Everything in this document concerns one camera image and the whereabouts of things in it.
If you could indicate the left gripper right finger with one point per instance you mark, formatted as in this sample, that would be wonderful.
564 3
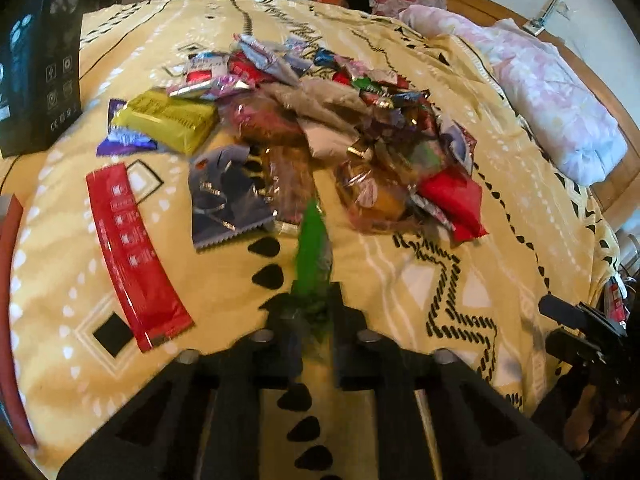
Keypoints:
346 323

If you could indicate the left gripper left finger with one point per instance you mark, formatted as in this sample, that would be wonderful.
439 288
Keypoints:
282 359

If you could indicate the green snack packet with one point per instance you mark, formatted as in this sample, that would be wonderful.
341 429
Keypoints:
314 260

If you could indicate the grey blue foil packet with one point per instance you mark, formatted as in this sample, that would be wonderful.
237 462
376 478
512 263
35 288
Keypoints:
225 202

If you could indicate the long red stick packet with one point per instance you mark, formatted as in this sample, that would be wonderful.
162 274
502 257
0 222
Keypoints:
152 307

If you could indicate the red shiny snack bag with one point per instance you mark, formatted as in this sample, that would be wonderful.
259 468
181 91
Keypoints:
459 197

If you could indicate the yellow snack packet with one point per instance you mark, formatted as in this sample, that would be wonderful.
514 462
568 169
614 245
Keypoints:
181 125

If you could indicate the purple snack packet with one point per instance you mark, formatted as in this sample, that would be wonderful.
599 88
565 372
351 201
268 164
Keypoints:
122 141

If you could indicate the pink floral quilt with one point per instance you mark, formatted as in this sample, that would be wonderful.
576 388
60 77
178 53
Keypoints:
573 127

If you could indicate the red and orange snack box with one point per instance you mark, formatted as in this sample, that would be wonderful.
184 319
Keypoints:
11 217

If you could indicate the black and blue box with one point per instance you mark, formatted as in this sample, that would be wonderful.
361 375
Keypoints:
40 96

